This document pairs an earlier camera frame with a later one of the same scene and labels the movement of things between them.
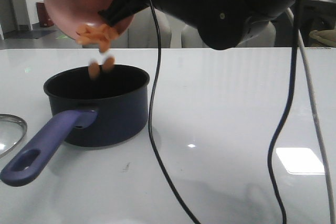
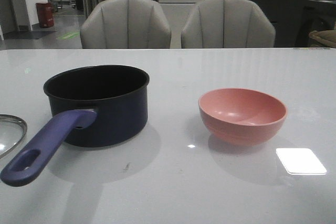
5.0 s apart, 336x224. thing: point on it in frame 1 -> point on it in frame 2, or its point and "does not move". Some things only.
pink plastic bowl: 74,0 -> 240,117
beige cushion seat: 327,36 does not move
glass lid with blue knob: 13,130 does not move
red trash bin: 44,20 does not move
